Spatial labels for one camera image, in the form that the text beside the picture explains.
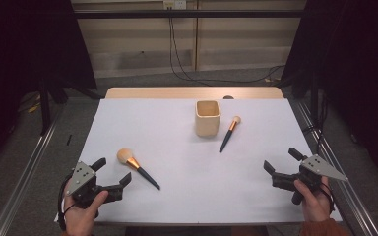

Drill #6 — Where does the white table sheet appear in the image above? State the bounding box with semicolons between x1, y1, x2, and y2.
53;97;343;226

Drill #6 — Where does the beige square cup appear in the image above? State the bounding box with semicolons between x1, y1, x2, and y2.
194;99;222;138

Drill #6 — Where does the person's left hand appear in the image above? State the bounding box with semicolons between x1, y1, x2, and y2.
62;186;109;236

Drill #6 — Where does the black metal stand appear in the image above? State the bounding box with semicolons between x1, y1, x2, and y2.
38;78;52;137
309;70;321;126

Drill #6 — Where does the person's right hand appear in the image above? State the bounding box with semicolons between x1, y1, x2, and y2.
293;176;333;224

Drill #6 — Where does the black horizontal bar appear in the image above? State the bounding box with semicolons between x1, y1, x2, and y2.
73;9;304;19

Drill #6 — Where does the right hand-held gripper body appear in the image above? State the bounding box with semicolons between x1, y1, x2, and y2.
271;154;349;207

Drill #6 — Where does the small makeup brush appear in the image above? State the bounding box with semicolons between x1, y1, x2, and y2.
219;115;242;154

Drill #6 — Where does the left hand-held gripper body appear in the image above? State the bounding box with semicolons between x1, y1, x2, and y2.
66;160;125;208

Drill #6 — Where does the black wall cable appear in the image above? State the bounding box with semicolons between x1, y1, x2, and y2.
167;7;286;87

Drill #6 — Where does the dark curtain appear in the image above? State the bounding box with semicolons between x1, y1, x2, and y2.
280;0;378;189
0;0;98;176

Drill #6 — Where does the white wall socket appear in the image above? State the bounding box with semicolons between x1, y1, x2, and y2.
162;0;187;10

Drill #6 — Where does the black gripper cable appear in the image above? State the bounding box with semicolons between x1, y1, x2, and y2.
57;173;77;232
319;181;336;214

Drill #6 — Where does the large makeup brush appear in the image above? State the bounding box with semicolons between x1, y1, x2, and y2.
116;147;161;191

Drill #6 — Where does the aluminium floor rail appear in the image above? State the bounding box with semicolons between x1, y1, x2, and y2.
294;99;378;236
0;104;67;236

